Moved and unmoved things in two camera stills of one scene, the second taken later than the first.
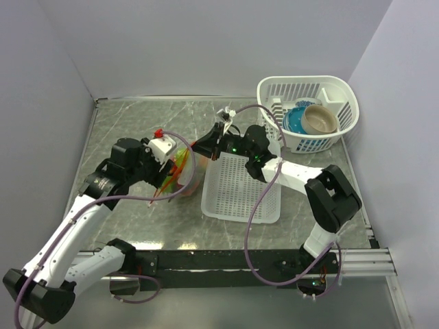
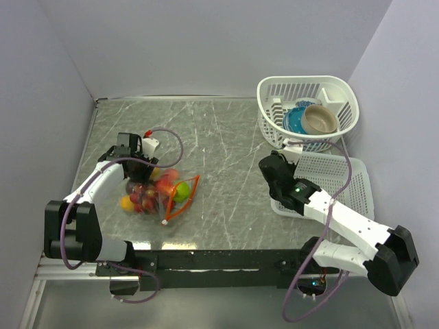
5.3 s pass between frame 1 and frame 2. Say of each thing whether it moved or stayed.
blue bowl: stayed
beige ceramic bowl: stayed
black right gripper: moved
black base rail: stayed
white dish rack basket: stayed
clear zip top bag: moved
